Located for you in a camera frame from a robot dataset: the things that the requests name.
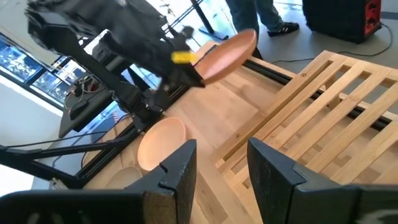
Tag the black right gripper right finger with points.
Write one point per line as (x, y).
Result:
(273, 186)

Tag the person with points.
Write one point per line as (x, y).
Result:
(245, 15)

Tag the black rig frame strut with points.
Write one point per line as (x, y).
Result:
(62, 152)

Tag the peach orange plate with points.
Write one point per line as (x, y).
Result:
(158, 143)

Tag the black stand pole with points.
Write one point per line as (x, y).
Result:
(205, 18)

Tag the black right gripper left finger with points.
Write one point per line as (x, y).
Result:
(183, 168)

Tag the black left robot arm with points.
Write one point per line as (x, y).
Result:
(93, 31)

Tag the black box with red panel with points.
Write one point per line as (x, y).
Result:
(335, 18)

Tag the wooden slatted shelf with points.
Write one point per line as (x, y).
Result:
(270, 105)

